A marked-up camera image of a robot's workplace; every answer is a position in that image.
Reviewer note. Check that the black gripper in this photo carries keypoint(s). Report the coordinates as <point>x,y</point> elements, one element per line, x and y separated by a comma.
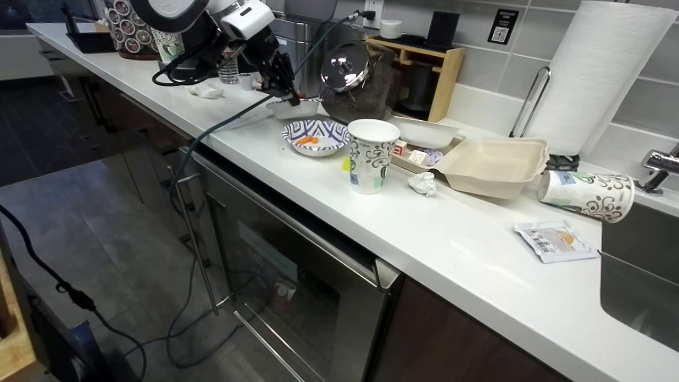
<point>274,67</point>

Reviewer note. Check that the robot arm white and black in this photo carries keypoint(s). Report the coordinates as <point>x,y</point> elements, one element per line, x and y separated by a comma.
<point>236,21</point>

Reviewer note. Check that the clear plastic water bottle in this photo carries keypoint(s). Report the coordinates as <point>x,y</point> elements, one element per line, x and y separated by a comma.
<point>228,73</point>

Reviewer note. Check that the silver toaster appliance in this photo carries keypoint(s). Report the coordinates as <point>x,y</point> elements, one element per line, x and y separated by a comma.
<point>297,27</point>

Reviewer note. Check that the upright patterned paper cup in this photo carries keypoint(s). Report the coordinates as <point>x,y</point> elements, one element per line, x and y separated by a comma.
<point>369,151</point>

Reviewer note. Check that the black coffee machine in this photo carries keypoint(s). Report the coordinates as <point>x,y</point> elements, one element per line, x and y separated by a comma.
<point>200,53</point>

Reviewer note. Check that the patterned cup beside machine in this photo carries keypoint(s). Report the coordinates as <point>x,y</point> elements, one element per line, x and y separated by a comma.
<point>168,46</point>

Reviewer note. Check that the flat snack packets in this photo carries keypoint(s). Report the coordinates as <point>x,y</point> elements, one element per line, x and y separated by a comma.
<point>414,157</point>

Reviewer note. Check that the white shallow dish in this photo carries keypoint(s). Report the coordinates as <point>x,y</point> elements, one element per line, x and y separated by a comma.
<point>425,137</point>

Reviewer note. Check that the crumpled white paper ball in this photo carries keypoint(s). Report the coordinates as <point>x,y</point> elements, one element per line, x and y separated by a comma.
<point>423,184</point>

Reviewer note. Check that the wooden organizer rack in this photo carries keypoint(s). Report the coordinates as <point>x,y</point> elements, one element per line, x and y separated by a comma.
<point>427,78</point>

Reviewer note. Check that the black box on counter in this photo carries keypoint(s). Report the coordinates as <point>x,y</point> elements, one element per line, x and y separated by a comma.
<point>85,41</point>

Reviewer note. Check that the stainless dishwasher front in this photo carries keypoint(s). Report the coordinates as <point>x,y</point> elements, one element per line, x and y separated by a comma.
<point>305,292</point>

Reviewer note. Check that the beige takeout clamshell container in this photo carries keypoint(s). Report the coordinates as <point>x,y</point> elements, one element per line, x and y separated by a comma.
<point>492,166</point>

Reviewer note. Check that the small printed sachet packet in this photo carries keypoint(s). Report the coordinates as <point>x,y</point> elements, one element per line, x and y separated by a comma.
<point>553,242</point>

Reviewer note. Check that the white paper towel roll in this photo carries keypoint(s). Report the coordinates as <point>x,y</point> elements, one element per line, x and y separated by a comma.
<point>595,67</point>

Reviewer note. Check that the lying patterned paper cup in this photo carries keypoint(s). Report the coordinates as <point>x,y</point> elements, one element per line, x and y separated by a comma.
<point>597,197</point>

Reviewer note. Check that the stainless steel sink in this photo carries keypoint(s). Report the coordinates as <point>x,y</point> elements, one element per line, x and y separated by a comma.
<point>638,273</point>

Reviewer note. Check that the wall power outlet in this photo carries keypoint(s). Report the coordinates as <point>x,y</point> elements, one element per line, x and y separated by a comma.
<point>376,9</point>

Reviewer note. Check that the black wall sign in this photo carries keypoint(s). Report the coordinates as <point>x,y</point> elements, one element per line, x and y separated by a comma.
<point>503,27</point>

